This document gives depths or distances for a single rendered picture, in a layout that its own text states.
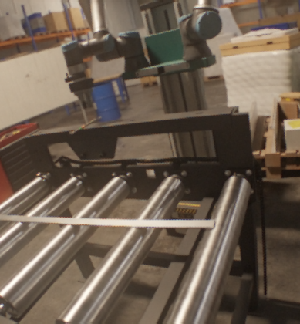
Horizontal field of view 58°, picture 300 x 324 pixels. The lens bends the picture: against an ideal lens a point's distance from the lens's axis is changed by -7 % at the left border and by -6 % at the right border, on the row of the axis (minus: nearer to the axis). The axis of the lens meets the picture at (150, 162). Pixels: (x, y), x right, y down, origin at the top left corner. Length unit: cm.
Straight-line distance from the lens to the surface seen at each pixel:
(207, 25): 168
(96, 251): 204
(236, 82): 471
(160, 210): 113
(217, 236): 92
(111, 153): 150
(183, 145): 236
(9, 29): 1271
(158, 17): 221
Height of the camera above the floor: 149
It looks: 22 degrees down
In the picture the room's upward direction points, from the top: 14 degrees counter-clockwise
